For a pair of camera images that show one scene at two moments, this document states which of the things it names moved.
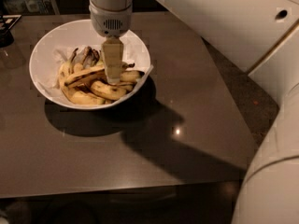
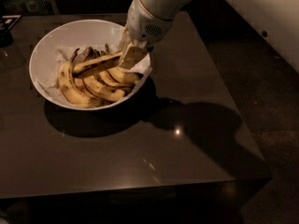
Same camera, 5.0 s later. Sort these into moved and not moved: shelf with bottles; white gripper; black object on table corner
Moved: white gripper
Not moved: shelf with bottles; black object on table corner
